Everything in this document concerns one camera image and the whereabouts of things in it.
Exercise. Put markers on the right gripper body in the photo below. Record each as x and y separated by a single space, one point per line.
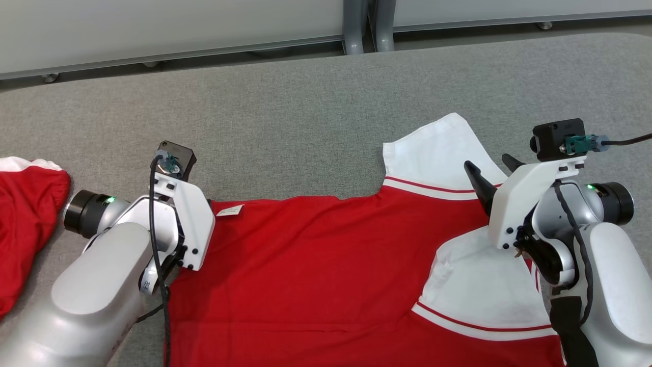
519 204

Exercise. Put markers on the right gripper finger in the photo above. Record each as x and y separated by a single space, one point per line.
512 163
483 191

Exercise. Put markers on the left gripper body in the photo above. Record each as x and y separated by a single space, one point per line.
191 224

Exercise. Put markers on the red shirt with white sleeves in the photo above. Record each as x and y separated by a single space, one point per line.
305 280

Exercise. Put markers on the red shorts with white trim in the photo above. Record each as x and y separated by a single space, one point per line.
25 229

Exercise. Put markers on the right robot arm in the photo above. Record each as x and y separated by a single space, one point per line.
621 306

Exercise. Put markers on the grey partition foot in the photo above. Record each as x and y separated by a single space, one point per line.
49 77
545 25
153 63

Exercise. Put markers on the white partition panel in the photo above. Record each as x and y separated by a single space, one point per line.
509 10
153 25

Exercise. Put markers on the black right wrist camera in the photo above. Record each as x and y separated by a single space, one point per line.
552 137

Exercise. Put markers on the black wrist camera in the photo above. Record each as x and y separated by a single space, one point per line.
181 151
552 137

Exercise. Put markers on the teal left camera connector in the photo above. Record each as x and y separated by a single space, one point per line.
170 163

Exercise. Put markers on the teal camera connector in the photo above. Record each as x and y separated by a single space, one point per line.
170 163
580 143

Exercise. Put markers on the teal right camera connector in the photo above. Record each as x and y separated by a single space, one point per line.
580 143

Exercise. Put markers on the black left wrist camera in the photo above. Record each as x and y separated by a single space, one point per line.
181 151

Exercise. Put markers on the grey metal partition post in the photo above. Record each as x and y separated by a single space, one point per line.
354 25
384 25

